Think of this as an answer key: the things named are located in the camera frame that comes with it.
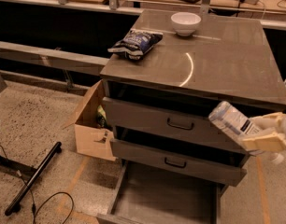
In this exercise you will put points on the cardboard box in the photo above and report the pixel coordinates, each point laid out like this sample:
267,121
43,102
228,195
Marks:
91,139

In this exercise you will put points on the grey top drawer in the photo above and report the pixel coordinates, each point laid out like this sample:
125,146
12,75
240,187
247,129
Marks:
168,123

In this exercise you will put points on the black metal bar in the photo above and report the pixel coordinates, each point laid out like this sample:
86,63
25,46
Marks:
15,205

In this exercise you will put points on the dark blue chip bag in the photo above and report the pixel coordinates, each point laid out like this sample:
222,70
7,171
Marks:
136,44

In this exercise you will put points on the green packet in box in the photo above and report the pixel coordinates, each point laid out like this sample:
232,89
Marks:
101,117

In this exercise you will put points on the grey middle drawer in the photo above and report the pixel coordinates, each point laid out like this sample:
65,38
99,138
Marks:
174,162

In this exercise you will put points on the grey drawer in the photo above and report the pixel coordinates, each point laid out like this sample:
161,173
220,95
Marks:
149,195
168,123
174,162

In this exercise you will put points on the grey bottom drawer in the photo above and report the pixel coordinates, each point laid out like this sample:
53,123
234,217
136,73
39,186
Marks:
149,195

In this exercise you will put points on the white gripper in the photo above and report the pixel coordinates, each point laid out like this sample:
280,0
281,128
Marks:
274,142

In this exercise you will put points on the white ceramic bowl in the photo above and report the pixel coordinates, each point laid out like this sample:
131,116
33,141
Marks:
185,23

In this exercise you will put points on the grey metal rail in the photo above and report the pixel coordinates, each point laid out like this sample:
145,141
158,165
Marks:
53,58

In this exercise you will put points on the grey drawer cabinet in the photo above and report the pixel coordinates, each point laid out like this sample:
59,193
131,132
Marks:
226,59

